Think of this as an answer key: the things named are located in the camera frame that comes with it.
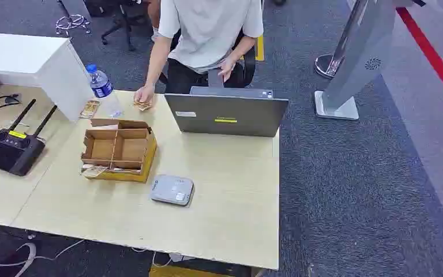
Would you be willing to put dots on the stack of cards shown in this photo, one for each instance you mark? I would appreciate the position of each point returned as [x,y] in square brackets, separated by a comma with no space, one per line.
[142,105]

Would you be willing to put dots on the grey laptop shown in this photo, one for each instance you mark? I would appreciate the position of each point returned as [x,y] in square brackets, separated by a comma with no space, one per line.
[225,114]

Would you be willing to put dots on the chrome chair base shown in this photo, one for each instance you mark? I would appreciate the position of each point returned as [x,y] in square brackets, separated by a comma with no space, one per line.
[72,22]

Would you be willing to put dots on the person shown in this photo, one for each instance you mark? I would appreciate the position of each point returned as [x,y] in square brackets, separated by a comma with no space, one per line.
[206,34]

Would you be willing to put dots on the black remote controller with antennas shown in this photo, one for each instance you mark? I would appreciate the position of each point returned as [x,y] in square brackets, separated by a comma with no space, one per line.
[13,149]

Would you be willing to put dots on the white cabinet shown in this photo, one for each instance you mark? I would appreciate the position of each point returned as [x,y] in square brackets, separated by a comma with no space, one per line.
[34,61]

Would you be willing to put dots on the chrome stanchion base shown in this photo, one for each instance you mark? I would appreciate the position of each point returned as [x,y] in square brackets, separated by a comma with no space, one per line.
[326,65]

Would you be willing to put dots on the small grey device box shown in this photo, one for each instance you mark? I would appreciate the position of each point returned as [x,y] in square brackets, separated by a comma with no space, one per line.
[172,190]

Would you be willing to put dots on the card with printed face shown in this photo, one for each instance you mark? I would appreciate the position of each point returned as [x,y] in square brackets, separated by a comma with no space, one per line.
[89,109]

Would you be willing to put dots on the wooden card box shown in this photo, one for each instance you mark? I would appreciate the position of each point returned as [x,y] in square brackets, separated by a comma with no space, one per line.
[120,149]

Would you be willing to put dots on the clear water bottle blue cap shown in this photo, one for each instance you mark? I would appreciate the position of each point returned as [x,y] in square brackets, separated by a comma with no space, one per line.
[101,90]

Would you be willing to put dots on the grey kiosk stand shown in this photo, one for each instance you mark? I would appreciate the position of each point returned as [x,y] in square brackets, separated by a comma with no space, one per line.
[359,57]

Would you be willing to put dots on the red floor tape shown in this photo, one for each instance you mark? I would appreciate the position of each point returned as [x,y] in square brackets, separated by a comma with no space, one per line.
[435,57]

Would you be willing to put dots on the yellow box under table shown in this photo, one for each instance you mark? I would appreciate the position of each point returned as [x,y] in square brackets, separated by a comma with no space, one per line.
[183,272]

